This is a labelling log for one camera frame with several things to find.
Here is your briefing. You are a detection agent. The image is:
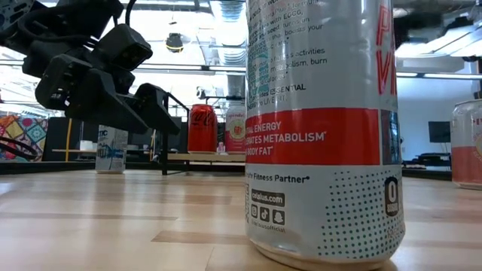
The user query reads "black wall monitor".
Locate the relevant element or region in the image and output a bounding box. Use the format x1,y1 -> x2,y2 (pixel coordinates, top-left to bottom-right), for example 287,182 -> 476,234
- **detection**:
428,120 -> 452,144

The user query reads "colourful patterned tapestry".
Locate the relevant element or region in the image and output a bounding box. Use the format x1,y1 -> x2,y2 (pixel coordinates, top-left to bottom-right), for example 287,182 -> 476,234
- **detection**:
0,114 -> 49,163

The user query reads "pink white sparkling water can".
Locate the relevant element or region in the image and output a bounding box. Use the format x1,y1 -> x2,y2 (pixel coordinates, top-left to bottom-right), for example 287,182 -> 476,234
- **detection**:
450,99 -> 482,190

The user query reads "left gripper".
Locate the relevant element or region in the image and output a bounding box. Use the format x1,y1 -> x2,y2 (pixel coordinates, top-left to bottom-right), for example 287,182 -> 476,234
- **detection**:
22,39 -> 182,136

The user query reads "yellow extension cable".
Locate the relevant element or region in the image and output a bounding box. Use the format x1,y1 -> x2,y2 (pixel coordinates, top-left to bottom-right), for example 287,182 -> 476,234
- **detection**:
64,118 -> 73,163

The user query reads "black office partition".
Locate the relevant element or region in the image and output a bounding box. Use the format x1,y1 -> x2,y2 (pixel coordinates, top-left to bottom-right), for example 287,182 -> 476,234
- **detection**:
42,116 -> 99,163

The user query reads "black looped cable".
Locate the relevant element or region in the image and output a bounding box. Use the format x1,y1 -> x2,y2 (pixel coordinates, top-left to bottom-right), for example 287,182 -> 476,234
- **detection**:
0,135 -> 39,162

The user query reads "white blue Celsius can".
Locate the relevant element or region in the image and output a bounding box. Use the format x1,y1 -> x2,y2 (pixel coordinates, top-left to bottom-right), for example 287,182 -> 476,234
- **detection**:
94,126 -> 129,175

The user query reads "wooden shelf with black frame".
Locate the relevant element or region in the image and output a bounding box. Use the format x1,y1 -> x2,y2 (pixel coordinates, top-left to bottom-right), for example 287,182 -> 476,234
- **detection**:
160,91 -> 246,176

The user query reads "red Coca-Cola can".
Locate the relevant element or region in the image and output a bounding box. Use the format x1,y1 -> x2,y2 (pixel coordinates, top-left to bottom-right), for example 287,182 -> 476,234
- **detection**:
187,104 -> 219,154

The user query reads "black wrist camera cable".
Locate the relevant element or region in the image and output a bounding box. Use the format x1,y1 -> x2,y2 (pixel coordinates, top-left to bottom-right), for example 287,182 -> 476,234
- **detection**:
123,0 -> 139,27

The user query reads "black aluminium table frame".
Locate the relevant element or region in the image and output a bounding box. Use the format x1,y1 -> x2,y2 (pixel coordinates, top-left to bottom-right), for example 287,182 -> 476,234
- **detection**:
0,160 -> 453,182

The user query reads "white red-band Celsius can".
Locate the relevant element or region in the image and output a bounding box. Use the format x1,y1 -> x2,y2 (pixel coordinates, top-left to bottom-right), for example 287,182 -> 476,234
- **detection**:
243,0 -> 407,271

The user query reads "black desk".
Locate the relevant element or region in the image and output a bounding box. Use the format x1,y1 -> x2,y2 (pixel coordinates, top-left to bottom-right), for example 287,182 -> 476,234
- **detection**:
401,151 -> 453,170

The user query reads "black dome ceiling fixture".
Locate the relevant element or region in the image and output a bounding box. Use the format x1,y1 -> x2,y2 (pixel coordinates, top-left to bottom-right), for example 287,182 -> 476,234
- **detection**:
165,32 -> 185,53

